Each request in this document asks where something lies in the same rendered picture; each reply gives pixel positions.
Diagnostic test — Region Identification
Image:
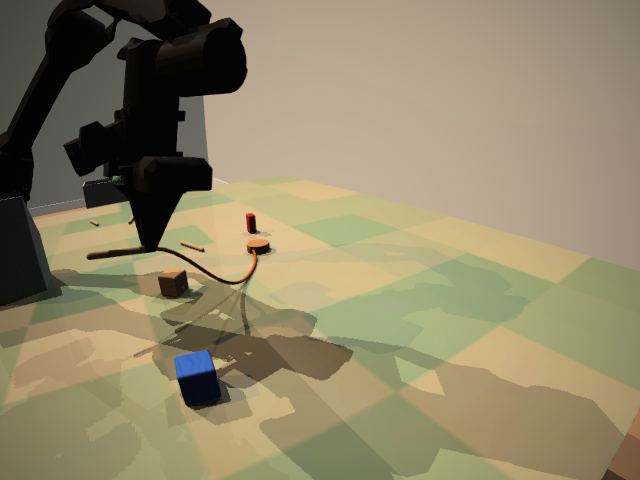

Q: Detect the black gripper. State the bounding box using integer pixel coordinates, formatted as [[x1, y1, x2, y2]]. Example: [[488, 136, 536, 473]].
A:
[[103, 97, 213, 253]]

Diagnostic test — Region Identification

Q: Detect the red rectangular block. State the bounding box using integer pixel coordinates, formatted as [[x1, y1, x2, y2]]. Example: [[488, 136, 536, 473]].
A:
[[246, 213, 257, 233]]

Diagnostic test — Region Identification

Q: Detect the blue wooden block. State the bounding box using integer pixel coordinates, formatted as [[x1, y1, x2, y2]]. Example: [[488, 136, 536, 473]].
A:
[[174, 350, 221, 406]]

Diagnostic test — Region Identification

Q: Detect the round wooden button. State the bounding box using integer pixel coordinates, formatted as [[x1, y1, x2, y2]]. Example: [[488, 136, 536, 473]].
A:
[[247, 239, 270, 254]]

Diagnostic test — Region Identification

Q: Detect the brown wooden block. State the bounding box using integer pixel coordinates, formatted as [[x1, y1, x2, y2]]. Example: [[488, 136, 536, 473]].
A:
[[158, 268, 189, 297]]

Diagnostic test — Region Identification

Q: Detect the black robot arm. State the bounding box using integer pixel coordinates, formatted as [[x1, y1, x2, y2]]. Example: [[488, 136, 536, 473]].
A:
[[0, 0, 248, 206]]

